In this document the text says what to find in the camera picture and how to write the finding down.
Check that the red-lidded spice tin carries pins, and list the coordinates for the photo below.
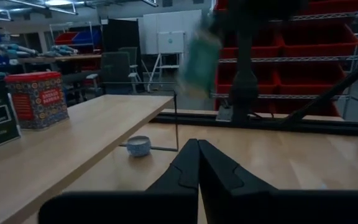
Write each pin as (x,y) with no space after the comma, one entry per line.
(39,102)

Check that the black partition panel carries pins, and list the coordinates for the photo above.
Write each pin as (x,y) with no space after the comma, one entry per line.
(120,34)

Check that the green-lidded spice jar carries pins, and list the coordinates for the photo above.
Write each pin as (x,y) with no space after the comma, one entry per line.
(200,62)

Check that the wooden workbench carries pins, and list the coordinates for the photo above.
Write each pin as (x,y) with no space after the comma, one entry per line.
(73,57)

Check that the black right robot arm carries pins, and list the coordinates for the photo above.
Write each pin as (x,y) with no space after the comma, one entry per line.
(244,81)

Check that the black aluminium table frame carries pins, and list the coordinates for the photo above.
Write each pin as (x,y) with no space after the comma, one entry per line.
(259,124)

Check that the wooden shelf riser, black legs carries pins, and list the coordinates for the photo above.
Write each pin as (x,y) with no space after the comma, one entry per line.
(73,140)

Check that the white partition panel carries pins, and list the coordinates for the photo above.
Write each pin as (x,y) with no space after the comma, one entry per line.
(154,34)

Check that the rack of coloured bins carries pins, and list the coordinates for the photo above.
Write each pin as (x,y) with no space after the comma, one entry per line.
(82,37)

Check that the small whiteboard easel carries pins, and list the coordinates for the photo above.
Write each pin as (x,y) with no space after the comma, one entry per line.
(171,43)

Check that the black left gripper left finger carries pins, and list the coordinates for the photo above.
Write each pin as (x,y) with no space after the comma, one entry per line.
(185,174)

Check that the dark office chair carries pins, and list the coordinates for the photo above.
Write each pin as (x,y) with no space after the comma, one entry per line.
(115,68)

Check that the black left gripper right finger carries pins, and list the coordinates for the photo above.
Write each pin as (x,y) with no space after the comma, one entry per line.
(219,174)

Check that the small blue patterned bowl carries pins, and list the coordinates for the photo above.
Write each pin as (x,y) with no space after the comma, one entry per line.
(138,147)

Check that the red plastic storage bin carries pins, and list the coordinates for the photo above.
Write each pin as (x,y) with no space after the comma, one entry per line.
(267,77)
(331,6)
(267,43)
(319,43)
(306,107)
(309,76)

